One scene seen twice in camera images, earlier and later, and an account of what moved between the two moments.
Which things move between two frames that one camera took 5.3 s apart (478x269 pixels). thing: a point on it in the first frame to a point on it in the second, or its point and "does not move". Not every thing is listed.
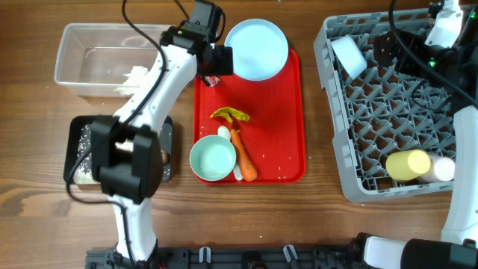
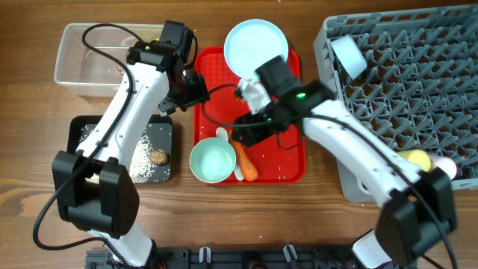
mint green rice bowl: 213,158 does not move
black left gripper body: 219,60 to 190,95
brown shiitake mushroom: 165,157 does not move
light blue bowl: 350,55 does not move
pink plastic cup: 442,169 does not move
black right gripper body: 416,57 to 261,125
